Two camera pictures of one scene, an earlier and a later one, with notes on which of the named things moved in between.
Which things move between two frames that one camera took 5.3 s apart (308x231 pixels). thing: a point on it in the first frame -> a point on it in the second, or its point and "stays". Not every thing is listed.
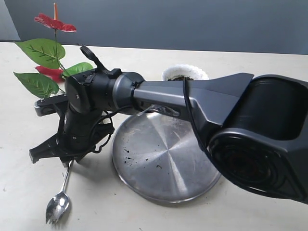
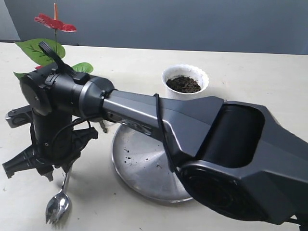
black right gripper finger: [66, 160] -> [46, 170]
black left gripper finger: [49, 148] -> [25, 161]
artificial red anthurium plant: [45, 83] stays
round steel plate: [161, 159] stays
